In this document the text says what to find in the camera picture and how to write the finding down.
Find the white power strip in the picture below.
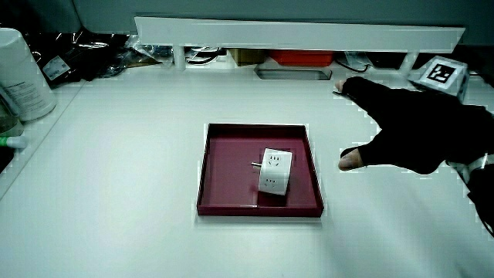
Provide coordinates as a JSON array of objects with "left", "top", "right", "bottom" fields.
[{"left": 184, "top": 46, "right": 236, "bottom": 71}]

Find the green and white marker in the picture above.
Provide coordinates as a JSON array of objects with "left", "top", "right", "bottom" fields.
[{"left": 0, "top": 135, "right": 29, "bottom": 150}]

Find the orange box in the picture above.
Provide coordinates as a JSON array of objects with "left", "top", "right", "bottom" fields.
[{"left": 269, "top": 49, "right": 335, "bottom": 68}]

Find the clear plastic bag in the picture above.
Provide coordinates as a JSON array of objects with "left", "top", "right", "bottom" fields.
[{"left": 123, "top": 34, "right": 174, "bottom": 67}]

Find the black cable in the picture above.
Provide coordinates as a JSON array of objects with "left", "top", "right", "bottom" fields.
[{"left": 334, "top": 56, "right": 372, "bottom": 74}]

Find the maroon square tray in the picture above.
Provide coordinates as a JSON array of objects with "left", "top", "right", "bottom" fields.
[{"left": 196, "top": 123, "right": 325, "bottom": 218}]

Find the brown cardboard box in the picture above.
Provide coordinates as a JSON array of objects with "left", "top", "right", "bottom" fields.
[{"left": 227, "top": 48, "right": 268, "bottom": 67}]

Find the white desk shelf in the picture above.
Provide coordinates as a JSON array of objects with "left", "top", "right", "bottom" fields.
[{"left": 134, "top": 15, "right": 466, "bottom": 77}]

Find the person's right hand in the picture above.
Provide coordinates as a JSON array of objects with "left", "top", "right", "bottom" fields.
[{"left": 333, "top": 56, "right": 494, "bottom": 175}]

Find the clear glass jar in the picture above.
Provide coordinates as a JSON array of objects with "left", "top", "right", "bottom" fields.
[{"left": 0, "top": 94, "right": 25, "bottom": 137}]

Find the white cylindrical canister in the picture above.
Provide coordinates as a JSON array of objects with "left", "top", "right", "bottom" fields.
[{"left": 0, "top": 27, "right": 58, "bottom": 122}]

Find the black plastic bag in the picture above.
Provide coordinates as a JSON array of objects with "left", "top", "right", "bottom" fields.
[{"left": 25, "top": 27, "right": 132, "bottom": 89}]

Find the white cube socket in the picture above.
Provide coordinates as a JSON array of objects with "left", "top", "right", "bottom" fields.
[{"left": 251, "top": 147, "right": 293, "bottom": 197}]

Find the person's right forearm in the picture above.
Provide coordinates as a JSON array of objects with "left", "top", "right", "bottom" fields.
[{"left": 465, "top": 164, "right": 494, "bottom": 237}]

